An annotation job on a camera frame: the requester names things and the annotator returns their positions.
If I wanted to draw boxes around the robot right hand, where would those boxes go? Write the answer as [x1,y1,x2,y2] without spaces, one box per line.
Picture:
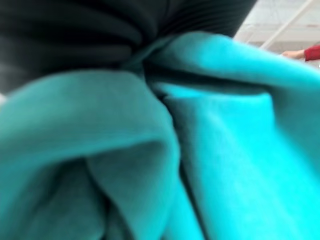
[0,0,258,96]

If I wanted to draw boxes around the teal cloth garment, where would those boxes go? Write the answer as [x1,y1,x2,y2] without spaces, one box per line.
[0,31,320,240]

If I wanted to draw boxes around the person's hand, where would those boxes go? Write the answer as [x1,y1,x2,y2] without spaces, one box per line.
[281,49,306,60]

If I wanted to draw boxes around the white rail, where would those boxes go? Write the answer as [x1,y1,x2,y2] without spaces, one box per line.
[258,0,320,50]

